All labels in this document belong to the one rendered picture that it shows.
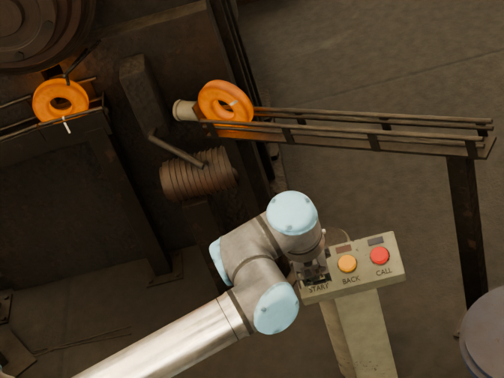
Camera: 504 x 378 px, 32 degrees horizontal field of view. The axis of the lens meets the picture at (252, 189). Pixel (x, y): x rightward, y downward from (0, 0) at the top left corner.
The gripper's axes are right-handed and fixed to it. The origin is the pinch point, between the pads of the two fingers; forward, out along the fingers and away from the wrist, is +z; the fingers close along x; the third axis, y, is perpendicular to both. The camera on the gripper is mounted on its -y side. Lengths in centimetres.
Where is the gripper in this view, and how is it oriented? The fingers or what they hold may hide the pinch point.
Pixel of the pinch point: (314, 269)
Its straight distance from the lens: 201.3
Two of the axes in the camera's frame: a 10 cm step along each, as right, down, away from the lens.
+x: 9.6, -2.5, -0.9
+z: 2.0, 4.4, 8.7
